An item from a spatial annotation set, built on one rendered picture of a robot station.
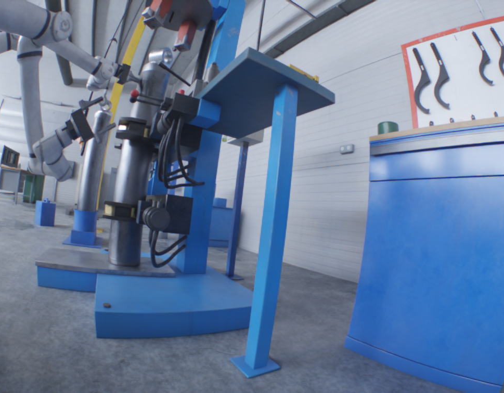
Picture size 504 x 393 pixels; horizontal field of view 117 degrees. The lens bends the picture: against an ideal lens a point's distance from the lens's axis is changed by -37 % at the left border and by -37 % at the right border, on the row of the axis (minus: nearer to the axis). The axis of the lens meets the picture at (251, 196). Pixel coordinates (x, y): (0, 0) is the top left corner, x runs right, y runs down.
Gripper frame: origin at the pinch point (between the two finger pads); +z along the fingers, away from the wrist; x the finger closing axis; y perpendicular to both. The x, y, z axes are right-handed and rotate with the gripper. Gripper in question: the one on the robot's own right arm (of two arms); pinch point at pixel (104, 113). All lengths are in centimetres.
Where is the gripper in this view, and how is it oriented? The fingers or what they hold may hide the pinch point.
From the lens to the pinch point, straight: 110.0
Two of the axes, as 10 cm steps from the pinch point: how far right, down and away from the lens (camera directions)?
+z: 7.1, -5.3, 4.6
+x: 4.5, 8.5, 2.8
